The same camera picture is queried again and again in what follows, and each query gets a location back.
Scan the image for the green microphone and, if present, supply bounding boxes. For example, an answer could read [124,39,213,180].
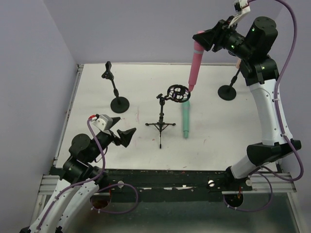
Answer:
[182,101,190,139]

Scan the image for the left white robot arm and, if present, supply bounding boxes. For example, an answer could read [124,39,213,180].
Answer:
[21,114,136,233]

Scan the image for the aluminium frame left rail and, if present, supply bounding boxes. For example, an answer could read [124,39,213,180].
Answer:
[37,64,85,195]

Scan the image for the black tripod shock-mount stand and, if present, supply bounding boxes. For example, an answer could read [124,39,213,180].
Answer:
[145,84,190,149]

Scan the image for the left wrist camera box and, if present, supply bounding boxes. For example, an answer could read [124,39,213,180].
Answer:
[93,115,113,132]

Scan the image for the black clip mic stand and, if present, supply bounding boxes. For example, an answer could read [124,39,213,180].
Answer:
[218,68,241,101]

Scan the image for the pink microphone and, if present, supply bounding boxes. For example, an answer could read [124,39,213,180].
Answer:
[188,41,205,92]

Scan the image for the black round-base mic stand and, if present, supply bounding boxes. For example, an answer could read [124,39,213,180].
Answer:
[102,61,130,114]

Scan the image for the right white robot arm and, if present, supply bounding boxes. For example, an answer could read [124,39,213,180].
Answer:
[192,17,301,180]

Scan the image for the peach microphone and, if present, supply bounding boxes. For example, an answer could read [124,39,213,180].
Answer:
[236,59,241,68]

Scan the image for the black front mounting rail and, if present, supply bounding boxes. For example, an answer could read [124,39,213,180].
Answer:
[95,169,252,203]

